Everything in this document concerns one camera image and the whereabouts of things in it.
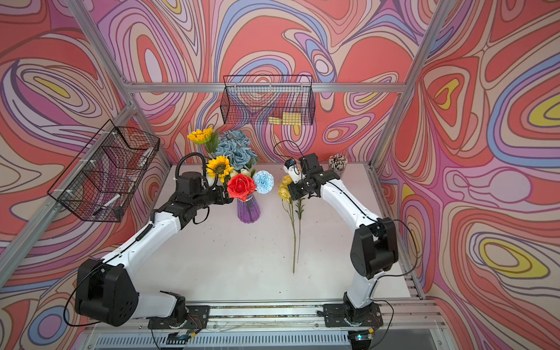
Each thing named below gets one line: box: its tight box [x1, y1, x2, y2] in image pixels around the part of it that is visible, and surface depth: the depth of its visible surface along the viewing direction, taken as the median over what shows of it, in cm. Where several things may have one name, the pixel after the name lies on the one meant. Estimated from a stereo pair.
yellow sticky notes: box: [268, 112, 302, 126], surface depth 86 cm
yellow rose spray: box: [277, 175, 296, 274], surface depth 86 cm
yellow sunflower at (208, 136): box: [186, 126, 219, 153], surface depth 73 cm
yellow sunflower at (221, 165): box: [205, 155, 235, 184], surface depth 73 cm
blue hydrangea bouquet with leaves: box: [214, 129, 260, 172], surface depth 77 cm
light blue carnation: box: [253, 169, 275, 195], surface depth 70 cm
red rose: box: [226, 173, 257, 202], surface depth 64 cm
